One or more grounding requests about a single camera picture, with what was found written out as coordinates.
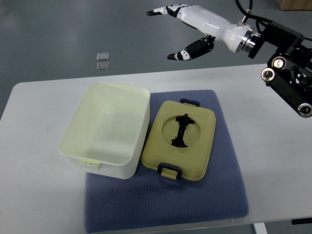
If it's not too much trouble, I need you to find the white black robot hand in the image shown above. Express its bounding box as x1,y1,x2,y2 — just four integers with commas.
147,4,255,61

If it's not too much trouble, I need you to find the yellow box lid black handle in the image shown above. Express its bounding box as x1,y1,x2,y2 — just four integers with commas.
141,99,216,181

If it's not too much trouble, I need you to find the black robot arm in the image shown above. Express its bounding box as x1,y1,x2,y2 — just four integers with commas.
246,16,312,117

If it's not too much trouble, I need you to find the cardboard box corner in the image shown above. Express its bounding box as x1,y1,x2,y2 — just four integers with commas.
276,0,312,11

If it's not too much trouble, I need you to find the white storage box base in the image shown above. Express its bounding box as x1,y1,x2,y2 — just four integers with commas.
58,82,151,179

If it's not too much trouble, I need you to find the upper metal floor plate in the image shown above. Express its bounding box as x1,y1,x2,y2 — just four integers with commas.
97,52,109,61

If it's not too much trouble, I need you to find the black cable loop at wrist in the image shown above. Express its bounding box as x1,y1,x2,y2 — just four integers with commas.
235,0,312,41

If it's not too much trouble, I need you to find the black table bracket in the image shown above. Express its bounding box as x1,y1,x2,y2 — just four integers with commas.
292,217,312,225

